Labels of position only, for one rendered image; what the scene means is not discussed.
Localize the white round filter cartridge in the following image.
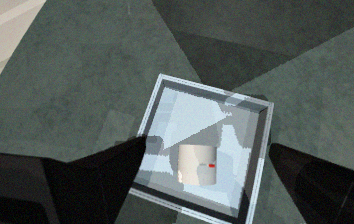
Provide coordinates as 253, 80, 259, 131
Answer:
177, 145, 217, 186

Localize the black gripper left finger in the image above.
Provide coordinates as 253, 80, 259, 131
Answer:
0, 136, 146, 224

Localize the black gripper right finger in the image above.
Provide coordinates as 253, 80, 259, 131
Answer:
269, 143, 354, 224

